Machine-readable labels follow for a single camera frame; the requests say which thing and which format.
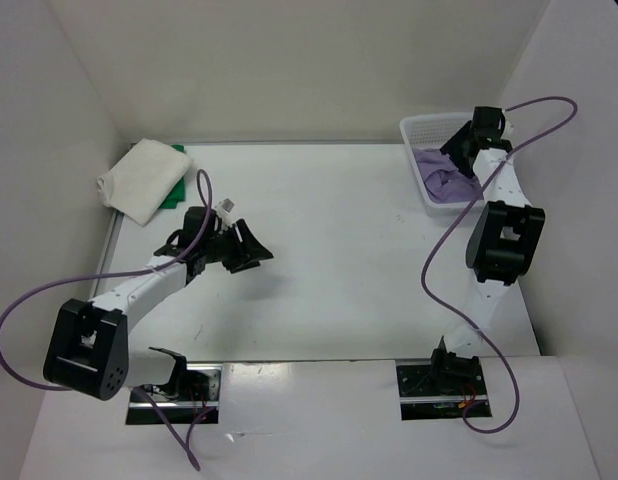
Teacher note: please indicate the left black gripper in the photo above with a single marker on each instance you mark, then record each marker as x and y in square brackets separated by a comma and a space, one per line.
[249, 249]

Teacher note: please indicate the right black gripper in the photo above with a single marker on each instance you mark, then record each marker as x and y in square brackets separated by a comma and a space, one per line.
[452, 146]

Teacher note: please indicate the purple t shirt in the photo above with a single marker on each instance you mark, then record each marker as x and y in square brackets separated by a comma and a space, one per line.
[443, 181]

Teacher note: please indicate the green t shirt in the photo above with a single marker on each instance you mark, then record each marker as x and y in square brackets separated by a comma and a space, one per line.
[175, 196]

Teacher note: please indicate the white t shirt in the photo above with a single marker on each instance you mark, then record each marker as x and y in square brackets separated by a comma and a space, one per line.
[142, 179]

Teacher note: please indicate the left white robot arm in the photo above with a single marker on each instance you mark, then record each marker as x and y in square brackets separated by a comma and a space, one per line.
[89, 350]

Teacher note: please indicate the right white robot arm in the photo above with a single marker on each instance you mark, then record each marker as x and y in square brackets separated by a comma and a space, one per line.
[499, 250]

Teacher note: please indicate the white plastic basket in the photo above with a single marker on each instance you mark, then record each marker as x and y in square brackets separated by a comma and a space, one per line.
[431, 131]

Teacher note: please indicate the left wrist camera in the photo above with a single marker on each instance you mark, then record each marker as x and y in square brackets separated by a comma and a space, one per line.
[218, 223]

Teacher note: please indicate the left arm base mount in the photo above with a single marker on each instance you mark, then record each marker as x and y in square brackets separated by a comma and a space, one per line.
[180, 401]

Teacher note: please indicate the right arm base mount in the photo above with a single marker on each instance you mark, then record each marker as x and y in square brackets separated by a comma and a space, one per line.
[426, 396]

